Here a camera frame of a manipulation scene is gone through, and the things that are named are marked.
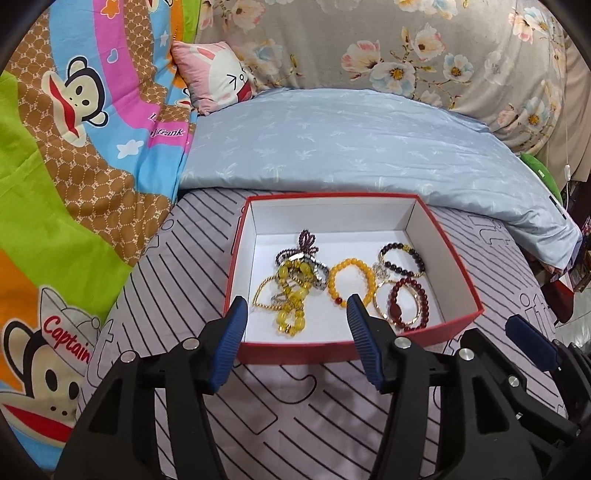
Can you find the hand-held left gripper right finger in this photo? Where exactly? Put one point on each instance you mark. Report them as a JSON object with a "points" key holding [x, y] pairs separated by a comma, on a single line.
{"points": [[364, 344]]}

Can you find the light blue pillow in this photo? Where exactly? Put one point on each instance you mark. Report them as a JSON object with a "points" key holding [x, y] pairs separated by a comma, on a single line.
{"points": [[346, 138]]}

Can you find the pink cartoon pillow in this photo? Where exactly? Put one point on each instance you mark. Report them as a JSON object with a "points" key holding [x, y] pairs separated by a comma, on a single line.
{"points": [[207, 74]]}

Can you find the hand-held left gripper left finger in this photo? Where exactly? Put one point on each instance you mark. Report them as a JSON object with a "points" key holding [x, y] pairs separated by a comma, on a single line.
{"points": [[228, 341]]}

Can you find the green cloth item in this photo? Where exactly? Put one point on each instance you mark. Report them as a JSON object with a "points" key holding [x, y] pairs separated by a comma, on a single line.
{"points": [[542, 175]]}

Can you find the cartoon monkey blanket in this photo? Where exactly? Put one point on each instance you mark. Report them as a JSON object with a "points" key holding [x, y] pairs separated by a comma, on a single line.
{"points": [[69, 207]]}

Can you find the thin gold bangle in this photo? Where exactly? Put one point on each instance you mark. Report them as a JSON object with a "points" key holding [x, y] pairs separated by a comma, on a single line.
{"points": [[376, 300]]}

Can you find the red cardboard box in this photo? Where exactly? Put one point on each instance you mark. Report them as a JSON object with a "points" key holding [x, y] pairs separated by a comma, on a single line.
{"points": [[351, 217]]}

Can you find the grey striped bed sheet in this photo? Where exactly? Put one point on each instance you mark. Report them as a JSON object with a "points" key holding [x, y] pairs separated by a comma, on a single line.
{"points": [[286, 415]]}

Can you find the silver wristwatch blue dial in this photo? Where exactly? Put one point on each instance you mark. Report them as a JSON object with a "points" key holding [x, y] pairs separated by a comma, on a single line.
{"points": [[319, 277]]}

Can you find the grey floral blanket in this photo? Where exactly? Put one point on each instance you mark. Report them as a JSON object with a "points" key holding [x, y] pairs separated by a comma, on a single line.
{"points": [[369, 41]]}

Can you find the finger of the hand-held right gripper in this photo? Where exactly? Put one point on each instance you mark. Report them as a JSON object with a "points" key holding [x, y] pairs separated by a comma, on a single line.
{"points": [[531, 341], [485, 346]]}

